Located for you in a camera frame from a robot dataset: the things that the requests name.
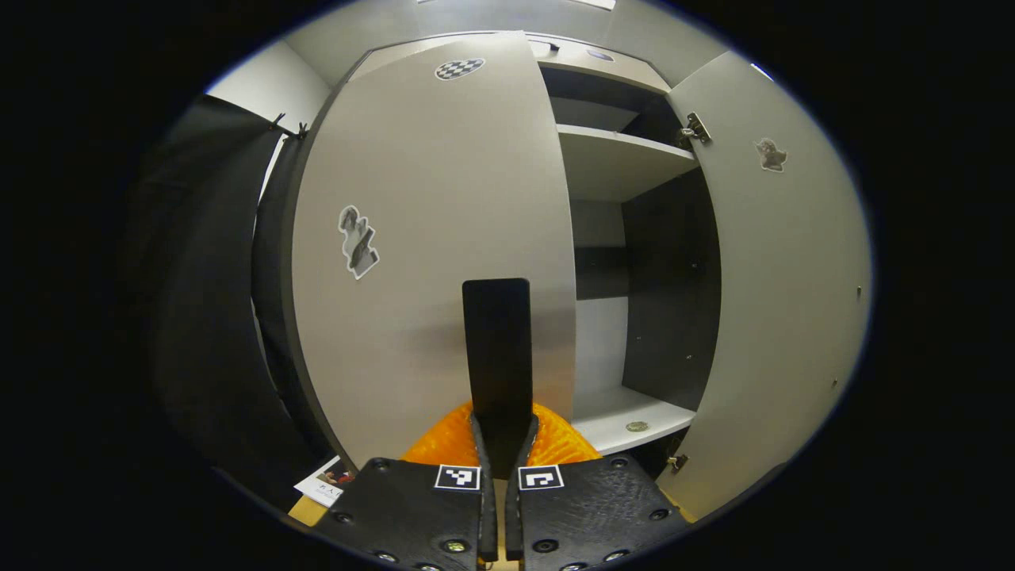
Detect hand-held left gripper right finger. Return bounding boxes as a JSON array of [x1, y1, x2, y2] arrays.
[[504, 400, 691, 571]]

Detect grey cabinet drawer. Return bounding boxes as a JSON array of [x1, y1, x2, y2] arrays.
[[527, 33, 673, 94]]

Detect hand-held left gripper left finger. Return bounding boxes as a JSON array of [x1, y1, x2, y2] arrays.
[[333, 400, 499, 571]]

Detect grey shoe cabinet door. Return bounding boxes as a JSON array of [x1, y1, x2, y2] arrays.
[[665, 49, 873, 520], [289, 32, 577, 469]]

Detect white leaflet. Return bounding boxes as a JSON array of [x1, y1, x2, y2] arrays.
[[293, 455, 358, 508]]

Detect grey double-door shoe cabinet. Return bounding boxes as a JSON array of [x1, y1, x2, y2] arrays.
[[252, 30, 873, 524]]

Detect black door handle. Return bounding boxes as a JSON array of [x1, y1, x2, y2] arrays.
[[462, 278, 534, 481]]

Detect grey cabinet shelf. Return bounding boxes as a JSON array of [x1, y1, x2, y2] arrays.
[[571, 386, 697, 457], [557, 125, 699, 203]]

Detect black backdrop cloth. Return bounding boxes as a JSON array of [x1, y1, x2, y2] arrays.
[[119, 95, 342, 508]]

